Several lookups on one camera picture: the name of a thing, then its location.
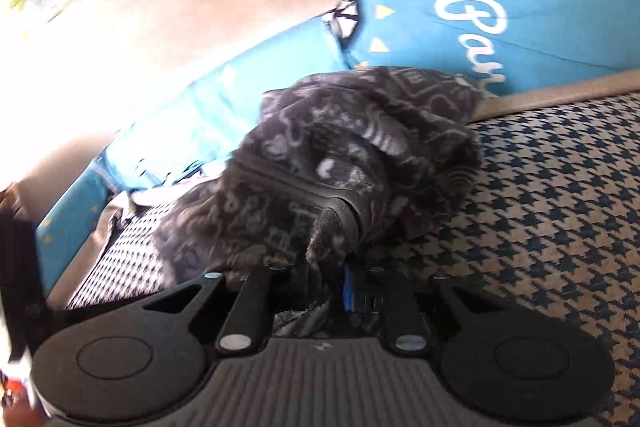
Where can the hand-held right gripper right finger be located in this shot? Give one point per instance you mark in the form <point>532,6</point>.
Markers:
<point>350,289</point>

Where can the grey doodle print fleece jacket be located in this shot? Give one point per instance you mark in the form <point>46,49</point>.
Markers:
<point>350,147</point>

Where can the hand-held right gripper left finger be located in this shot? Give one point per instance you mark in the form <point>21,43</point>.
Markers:
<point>257,292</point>

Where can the blue star print back cushion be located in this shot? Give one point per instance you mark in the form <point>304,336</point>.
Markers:
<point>250,82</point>

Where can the teal side cushion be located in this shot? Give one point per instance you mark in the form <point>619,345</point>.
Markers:
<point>70,227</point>

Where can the blue triangle print back cushion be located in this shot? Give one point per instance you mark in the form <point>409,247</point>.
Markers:
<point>540,7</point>

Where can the houndstooth sofa seat cushion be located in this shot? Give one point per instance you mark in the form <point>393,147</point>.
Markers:
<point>550,232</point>

